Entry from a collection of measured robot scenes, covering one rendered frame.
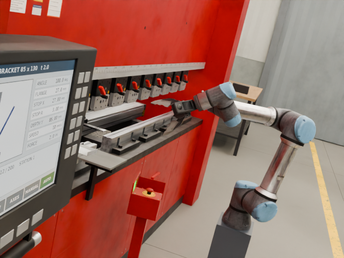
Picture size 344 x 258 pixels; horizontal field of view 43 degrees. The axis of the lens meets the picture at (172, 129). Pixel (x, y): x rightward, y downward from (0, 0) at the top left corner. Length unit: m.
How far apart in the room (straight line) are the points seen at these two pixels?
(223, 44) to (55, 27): 2.48
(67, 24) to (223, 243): 1.29
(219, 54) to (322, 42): 5.67
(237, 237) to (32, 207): 1.52
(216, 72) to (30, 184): 3.33
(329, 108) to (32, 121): 9.03
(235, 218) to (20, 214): 1.54
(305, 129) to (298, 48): 7.51
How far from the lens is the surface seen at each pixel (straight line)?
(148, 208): 2.33
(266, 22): 9.58
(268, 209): 2.10
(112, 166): 2.01
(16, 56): 0.67
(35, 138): 0.79
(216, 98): 1.78
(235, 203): 2.22
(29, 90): 0.73
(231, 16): 4.03
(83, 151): 2.13
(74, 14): 1.86
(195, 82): 4.10
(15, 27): 1.58
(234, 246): 2.27
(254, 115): 2.05
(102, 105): 2.26
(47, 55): 0.75
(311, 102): 9.59
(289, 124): 2.07
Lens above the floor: 1.69
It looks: 14 degrees down
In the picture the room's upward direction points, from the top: 13 degrees clockwise
